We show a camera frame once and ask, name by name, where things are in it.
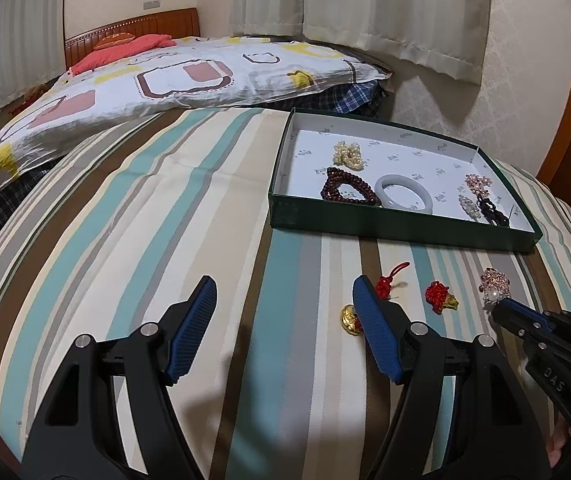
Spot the pink pillow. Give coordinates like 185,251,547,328
70,34,174,75

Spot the silver rhinestone hair clip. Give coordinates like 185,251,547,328
458,193,484,221

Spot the white patterned bedsheet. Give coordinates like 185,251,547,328
0,35,394,216

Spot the pearl bead bracelet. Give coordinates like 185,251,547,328
333,142,366,171

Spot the wooden bed headboard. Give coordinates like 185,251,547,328
64,7,201,72

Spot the red knot gold ingot charm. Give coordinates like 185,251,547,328
340,261,411,336

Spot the pink crystal flower clip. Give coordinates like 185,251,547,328
464,173,497,196

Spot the pink crystal pearl brooch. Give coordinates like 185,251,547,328
479,266,517,306

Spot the black hair clip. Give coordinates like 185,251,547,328
480,197,516,229

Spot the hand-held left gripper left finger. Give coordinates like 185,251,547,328
20,275,218,480

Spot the orange round cushion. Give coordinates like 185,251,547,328
94,32,136,51

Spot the small red knot charm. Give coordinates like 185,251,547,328
424,280,460,316

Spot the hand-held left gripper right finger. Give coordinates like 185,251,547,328
353,275,554,480

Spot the white striped curtain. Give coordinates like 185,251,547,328
303,0,489,86
230,0,309,42
0,0,69,112

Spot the striped tablecloth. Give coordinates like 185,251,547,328
0,107,571,480

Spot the dark red bead bracelet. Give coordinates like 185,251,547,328
320,167,384,209

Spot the green shallow cardboard box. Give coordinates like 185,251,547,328
268,107,544,254

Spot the pale jade bangle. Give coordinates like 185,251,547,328
374,174,435,214

